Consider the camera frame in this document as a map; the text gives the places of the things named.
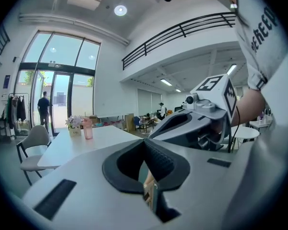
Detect pink translucent cup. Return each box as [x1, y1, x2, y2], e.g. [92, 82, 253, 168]
[81, 118, 94, 140]

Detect grey chair with black frame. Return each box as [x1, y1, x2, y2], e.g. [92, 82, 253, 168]
[16, 125, 52, 186]

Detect long black balcony railing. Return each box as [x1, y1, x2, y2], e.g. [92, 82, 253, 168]
[121, 11, 238, 71]

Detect short black railing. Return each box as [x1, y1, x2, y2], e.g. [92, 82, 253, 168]
[0, 24, 11, 55]

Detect small grey gripper camera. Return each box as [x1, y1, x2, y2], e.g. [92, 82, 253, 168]
[185, 93, 200, 105]

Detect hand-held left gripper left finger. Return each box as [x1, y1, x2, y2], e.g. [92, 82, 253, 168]
[102, 139, 145, 195]

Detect person's right forearm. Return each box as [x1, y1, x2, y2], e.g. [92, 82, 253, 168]
[230, 87, 267, 129]

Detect person's left hand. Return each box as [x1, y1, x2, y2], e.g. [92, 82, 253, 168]
[143, 169, 157, 207]

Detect thin black cable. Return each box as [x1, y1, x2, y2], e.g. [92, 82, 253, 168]
[227, 105, 241, 153]

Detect blue chair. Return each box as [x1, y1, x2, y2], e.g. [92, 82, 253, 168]
[133, 116, 147, 132]

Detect round ceiling light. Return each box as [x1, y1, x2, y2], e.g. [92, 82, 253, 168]
[114, 5, 128, 17]

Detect brown cardboard box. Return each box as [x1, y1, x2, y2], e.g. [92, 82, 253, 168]
[124, 113, 135, 130]

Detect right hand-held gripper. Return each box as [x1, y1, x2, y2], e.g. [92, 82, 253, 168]
[148, 73, 238, 152]

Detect white flower pot with flowers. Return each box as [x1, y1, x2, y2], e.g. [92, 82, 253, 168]
[65, 115, 84, 137]

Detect small round white table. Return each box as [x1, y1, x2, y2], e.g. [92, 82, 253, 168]
[229, 125, 260, 151]

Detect black-framed glass entrance door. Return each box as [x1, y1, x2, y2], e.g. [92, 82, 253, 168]
[14, 29, 102, 136]

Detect clothes rack with garments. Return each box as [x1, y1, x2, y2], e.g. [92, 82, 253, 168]
[1, 92, 30, 140]

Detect white printed t-shirt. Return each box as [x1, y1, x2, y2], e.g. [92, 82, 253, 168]
[234, 0, 288, 92]

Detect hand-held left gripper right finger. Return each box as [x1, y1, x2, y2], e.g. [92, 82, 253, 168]
[144, 139, 191, 223]

